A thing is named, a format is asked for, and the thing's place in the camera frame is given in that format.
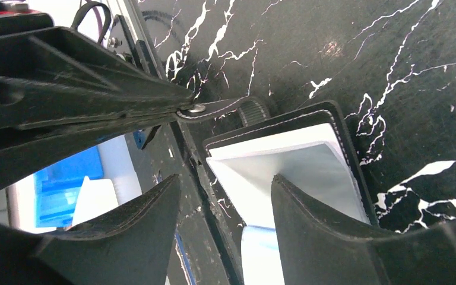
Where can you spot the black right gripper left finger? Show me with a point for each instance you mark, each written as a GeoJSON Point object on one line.
{"type": "Point", "coordinates": [130, 244]}

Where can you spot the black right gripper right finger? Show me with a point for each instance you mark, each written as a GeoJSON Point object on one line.
{"type": "Point", "coordinates": [320, 245]}

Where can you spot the blue bin under table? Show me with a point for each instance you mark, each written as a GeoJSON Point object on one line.
{"type": "Point", "coordinates": [75, 189]}

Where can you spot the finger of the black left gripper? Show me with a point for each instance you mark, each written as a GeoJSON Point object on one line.
{"type": "Point", "coordinates": [23, 152]}
{"type": "Point", "coordinates": [52, 75]}

